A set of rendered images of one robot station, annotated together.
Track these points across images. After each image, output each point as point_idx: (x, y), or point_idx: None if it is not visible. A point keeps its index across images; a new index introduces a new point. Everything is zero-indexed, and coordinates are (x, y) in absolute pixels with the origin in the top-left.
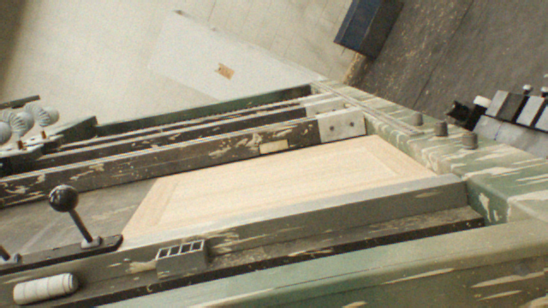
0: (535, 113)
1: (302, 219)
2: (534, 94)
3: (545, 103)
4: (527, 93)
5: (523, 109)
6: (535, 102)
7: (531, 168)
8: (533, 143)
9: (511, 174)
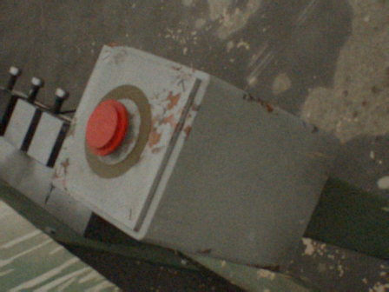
0: (26, 130)
1: None
2: (29, 1)
3: (36, 116)
4: (15, 80)
5: (10, 120)
6: (25, 111)
7: (26, 260)
8: (27, 173)
9: (2, 277)
